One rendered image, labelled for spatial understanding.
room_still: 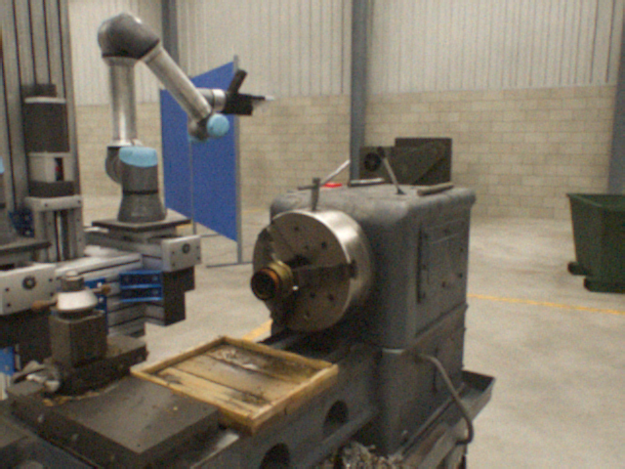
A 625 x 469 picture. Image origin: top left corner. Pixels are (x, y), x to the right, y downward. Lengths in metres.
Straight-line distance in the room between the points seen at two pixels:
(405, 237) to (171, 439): 0.79
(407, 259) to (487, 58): 10.06
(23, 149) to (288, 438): 1.10
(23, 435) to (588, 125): 10.66
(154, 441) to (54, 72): 1.23
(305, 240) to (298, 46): 11.36
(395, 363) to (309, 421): 0.33
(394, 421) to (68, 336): 0.91
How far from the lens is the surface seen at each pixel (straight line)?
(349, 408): 1.44
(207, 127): 1.88
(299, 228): 1.37
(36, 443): 1.10
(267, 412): 1.10
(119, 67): 1.93
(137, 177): 1.77
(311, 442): 1.32
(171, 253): 1.67
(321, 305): 1.38
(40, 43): 1.82
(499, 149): 11.21
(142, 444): 0.89
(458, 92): 11.37
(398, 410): 1.59
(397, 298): 1.45
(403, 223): 1.41
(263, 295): 1.30
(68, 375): 1.05
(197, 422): 0.94
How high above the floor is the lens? 1.41
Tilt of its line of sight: 10 degrees down
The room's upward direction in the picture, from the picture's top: straight up
